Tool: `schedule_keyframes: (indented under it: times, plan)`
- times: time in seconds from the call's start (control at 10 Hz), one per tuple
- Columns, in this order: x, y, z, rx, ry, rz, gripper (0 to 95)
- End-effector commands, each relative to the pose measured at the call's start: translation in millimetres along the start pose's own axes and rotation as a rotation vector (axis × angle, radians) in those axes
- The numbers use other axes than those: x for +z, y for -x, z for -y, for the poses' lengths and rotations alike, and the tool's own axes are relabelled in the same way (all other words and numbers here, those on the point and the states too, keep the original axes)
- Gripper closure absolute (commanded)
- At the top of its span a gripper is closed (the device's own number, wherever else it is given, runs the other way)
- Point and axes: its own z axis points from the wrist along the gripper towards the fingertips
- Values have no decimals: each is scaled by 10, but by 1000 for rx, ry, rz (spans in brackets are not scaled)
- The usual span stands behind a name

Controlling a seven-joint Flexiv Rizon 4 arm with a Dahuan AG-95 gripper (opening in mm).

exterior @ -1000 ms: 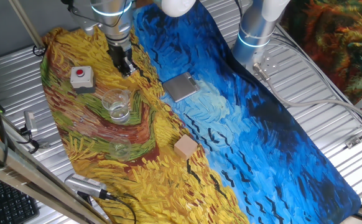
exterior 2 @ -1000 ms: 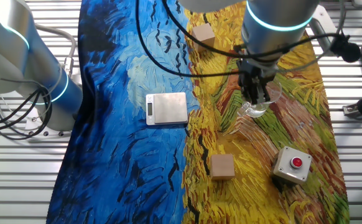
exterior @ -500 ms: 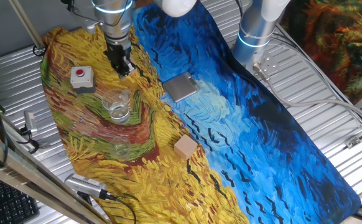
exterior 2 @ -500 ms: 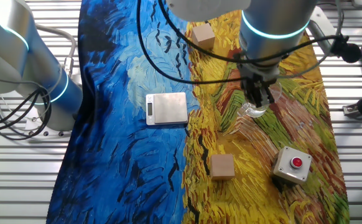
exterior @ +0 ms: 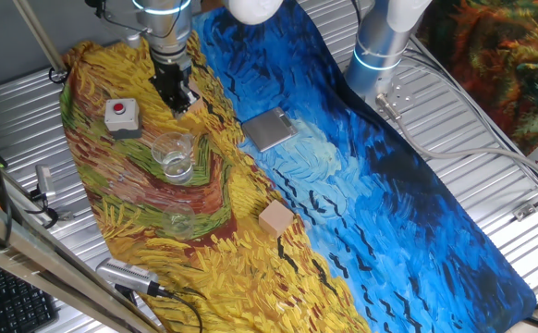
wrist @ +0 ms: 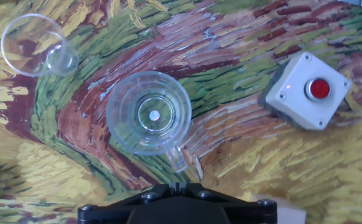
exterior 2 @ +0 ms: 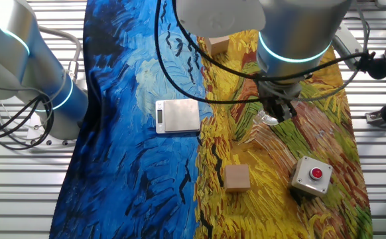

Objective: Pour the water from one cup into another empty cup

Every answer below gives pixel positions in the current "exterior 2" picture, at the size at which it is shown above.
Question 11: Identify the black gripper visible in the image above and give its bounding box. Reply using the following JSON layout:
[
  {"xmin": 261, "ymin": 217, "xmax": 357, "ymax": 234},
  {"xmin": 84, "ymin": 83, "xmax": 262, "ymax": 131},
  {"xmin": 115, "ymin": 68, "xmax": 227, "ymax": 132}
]
[{"xmin": 261, "ymin": 94, "xmax": 300, "ymax": 123}]

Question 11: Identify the clear plastic cup with water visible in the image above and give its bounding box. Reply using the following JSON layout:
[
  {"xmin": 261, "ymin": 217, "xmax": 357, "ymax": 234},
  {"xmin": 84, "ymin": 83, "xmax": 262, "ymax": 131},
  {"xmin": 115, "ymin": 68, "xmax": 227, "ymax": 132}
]
[{"xmin": 254, "ymin": 108, "xmax": 282, "ymax": 127}]

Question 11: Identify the grey box with red button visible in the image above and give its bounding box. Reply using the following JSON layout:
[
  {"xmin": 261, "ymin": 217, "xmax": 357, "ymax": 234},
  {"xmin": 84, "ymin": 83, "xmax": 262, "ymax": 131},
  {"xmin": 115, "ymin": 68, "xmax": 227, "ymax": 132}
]
[{"xmin": 287, "ymin": 155, "xmax": 334, "ymax": 199}]

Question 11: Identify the light wooden cube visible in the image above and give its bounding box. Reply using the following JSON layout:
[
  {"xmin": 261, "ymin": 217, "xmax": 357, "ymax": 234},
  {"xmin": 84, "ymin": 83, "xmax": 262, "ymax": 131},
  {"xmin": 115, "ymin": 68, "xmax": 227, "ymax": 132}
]
[
  {"xmin": 224, "ymin": 163, "xmax": 251, "ymax": 193},
  {"xmin": 204, "ymin": 35, "xmax": 231, "ymax": 56}
]

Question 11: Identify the silver digital kitchen scale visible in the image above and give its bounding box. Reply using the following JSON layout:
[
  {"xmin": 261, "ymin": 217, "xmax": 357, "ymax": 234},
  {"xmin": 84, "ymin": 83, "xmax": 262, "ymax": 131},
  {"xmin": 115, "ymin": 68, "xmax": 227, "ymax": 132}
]
[{"xmin": 155, "ymin": 98, "xmax": 201, "ymax": 135}]

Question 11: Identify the Van Gogh painting print cloth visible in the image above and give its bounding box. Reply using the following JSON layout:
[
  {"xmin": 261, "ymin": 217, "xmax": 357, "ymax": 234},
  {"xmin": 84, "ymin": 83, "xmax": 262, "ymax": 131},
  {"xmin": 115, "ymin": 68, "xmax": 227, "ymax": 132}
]
[{"xmin": 48, "ymin": 0, "xmax": 375, "ymax": 239}]

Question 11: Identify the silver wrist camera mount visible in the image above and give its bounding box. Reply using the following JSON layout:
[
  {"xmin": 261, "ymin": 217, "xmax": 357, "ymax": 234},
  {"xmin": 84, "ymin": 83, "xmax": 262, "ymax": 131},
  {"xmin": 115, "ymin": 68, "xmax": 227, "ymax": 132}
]
[{"xmin": 332, "ymin": 23, "xmax": 368, "ymax": 71}]

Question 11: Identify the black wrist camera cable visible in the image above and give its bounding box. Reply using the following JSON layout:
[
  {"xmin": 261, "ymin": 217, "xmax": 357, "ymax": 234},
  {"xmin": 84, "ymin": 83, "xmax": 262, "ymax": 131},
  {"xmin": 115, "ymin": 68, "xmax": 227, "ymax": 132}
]
[{"xmin": 172, "ymin": 0, "xmax": 386, "ymax": 82}]

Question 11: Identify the thick black braided cable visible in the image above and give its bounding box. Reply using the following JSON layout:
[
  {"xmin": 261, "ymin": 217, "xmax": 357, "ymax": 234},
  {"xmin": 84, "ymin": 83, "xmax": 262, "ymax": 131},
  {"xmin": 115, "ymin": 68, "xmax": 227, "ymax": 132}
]
[{"xmin": 153, "ymin": 0, "xmax": 263, "ymax": 104}]

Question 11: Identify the grey hose with metal connector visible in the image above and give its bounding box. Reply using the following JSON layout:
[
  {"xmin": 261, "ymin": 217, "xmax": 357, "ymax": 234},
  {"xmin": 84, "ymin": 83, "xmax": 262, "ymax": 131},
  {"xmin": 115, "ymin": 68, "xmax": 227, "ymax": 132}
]
[{"xmin": 38, "ymin": 25, "xmax": 82, "ymax": 83}]

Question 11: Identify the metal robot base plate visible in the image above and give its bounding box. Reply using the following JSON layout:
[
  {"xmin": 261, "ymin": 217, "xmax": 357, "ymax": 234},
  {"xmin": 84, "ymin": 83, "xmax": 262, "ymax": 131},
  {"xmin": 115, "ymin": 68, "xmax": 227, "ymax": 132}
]
[{"xmin": 23, "ymin": 111, "xmax": 81, "ymax": 151}]

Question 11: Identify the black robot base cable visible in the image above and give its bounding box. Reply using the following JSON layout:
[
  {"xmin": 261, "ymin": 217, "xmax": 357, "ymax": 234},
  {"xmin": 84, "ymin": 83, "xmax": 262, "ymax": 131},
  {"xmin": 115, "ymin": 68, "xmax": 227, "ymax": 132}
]
[{"xmin": 0, "ymin": 94, "xmax": 55, "ymax": 151}]

